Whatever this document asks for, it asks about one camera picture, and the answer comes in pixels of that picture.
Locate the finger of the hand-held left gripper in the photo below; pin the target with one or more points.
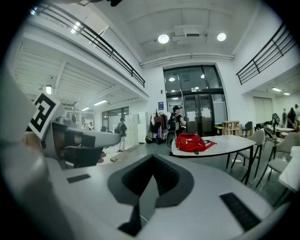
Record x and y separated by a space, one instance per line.
105 139

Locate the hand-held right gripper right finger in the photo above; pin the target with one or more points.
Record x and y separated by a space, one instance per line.
199 211

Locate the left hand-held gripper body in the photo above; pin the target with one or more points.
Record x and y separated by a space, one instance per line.
54 131

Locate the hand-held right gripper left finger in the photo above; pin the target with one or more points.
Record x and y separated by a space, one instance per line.
93 194

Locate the red backpack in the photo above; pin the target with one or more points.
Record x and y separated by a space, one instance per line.
187 141

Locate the person's left forearm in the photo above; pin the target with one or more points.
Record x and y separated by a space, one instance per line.
31 140

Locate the low wooden platform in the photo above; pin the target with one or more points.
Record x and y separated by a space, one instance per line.
124 153

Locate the white locker bank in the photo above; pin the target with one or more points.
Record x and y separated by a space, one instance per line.
132 129

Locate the clothes rack with bags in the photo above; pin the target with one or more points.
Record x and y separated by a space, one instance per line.
158 119

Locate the dark office chair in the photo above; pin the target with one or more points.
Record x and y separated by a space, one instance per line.
170 138

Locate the white marble table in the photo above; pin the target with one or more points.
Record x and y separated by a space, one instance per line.
234 141

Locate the black balcony railing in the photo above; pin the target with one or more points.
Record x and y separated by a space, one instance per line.
257 66
112 53

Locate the wooden lattice crate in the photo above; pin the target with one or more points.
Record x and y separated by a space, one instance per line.
230 127

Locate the black framed glass door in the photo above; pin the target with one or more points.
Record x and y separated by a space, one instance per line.
194 112

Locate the grey padded chair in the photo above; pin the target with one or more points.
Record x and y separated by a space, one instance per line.
257 137
286 145

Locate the black chair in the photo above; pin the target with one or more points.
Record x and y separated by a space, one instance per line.
248 126

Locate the round ceiling lamp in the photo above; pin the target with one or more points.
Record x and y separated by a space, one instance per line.
221 36
163 38

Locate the small round white table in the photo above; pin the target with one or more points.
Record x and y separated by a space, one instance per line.
284 129

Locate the white ceiling air conditioner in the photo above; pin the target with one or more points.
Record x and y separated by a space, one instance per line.
192 32

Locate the blue wall poster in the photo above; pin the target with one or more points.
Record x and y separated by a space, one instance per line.
160 105

